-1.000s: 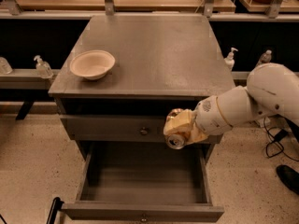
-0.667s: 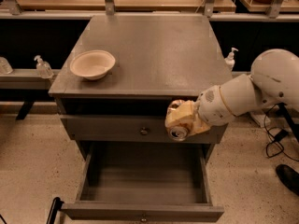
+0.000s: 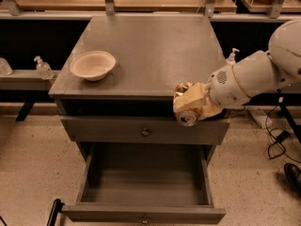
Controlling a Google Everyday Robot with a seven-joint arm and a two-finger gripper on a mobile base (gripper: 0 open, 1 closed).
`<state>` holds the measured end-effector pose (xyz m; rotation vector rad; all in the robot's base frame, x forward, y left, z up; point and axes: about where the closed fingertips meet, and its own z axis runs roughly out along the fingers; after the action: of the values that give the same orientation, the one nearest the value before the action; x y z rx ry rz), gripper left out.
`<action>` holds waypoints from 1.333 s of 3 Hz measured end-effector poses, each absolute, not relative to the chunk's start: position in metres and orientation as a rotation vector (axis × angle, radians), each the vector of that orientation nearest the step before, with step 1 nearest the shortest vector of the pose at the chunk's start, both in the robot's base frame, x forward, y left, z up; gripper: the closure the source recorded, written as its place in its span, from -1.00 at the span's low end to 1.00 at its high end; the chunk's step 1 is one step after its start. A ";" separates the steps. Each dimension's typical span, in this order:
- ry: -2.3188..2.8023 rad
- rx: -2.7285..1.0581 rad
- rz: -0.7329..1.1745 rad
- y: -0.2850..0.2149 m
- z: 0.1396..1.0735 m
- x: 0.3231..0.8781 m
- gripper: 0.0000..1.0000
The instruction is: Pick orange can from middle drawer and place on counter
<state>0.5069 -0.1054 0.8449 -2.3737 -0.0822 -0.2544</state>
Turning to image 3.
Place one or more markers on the black shoe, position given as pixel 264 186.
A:
pixel 293 175

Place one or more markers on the black handle bottom left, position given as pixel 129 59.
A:
pixel 56 209

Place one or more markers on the white pump bottle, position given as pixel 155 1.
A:
pixel 231 58

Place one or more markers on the grey wooden drawer cabinet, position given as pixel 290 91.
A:
pixel 154 54

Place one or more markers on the white paper bowl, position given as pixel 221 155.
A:
pixel 93 66

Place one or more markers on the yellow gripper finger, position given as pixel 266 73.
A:
pixel 195 96
pixel 208 110

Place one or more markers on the open grey lower drawer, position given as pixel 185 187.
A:
pixel 145 183

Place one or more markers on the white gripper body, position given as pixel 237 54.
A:
pixel 223 88

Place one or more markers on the clear pump sanitizer bottle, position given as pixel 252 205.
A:
pixel 43 68

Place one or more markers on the closed grey upper drawer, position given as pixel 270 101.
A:
pixel 143 130

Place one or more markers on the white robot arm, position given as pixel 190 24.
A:
pixel 276 68

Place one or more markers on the orange soda can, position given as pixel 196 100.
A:
pixel 187 117

